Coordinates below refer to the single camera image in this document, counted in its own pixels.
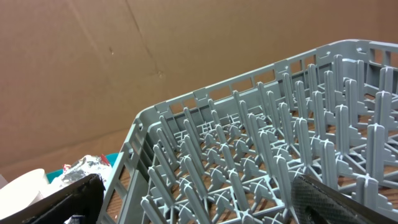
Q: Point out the teal plastic serving tray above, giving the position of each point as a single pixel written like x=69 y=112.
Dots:
x=110 y=159

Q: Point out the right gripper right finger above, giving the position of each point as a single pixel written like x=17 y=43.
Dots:
x=314 y=202

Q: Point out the crumpled silver foil wrapper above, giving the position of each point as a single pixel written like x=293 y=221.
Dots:
x=85 y=166

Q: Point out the white paper cup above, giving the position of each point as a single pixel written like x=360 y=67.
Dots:
x=23 y=191

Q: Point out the grey plastic dishwasher rack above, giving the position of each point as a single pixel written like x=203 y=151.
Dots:
x=229 y=152

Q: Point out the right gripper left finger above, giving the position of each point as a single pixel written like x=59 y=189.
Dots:
x=83 y=198

